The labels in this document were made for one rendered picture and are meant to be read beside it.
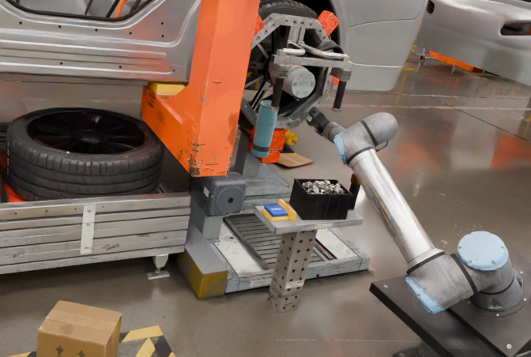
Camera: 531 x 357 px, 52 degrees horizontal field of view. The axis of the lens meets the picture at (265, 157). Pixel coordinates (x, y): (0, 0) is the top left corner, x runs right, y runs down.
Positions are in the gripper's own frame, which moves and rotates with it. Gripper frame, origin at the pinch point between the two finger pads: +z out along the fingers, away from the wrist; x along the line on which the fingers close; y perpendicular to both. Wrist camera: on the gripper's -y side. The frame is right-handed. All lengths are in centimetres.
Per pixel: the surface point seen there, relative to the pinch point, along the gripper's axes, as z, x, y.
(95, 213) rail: -34, -102, -59
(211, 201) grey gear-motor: -27, -66, -20
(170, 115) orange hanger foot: -15, -55, -59
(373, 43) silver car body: 8, 54, 1
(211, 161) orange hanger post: -45, -55, -48
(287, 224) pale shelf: -74, -50, -24
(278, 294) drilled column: -67, -71, 11
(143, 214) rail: -37, -89, -45
